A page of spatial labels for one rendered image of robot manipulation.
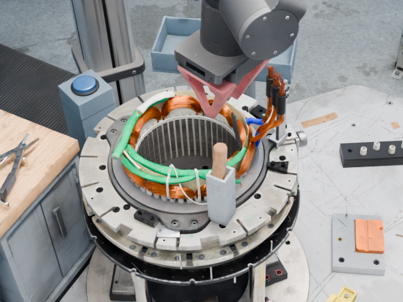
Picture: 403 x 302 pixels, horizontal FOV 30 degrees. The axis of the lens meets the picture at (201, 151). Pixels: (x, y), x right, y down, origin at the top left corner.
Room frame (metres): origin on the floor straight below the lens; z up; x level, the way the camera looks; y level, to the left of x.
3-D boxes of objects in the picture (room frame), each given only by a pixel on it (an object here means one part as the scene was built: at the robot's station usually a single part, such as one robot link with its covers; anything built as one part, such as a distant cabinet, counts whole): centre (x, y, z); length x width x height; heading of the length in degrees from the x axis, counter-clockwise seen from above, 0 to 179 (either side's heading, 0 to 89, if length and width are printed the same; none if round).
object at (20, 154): (0.78, 0.27, 1.09); 0.06 x 0.01 x 0.01; 173
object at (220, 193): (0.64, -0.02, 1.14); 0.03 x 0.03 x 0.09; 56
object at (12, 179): (0.73, 0.28, 1.09); 0.04 x 0.01 x 0.02; 163
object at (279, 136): (0.78, -0.11, 1.15); 0.03 x 0.02 x 0.12; 138
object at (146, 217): (0.64, 0.08, 1.10); 0.03 x 0.01 x 0.01; 56
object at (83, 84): (1.00, 0.20, 1.04); 0.04 x 0.04 x 0.01
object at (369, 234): (0.81, -0.29, 0.80); 0.07 x 0.05 x 0.01; 171
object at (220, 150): (0.64, -0.02, 1.20); 0.02 x 0.02 x 0.06
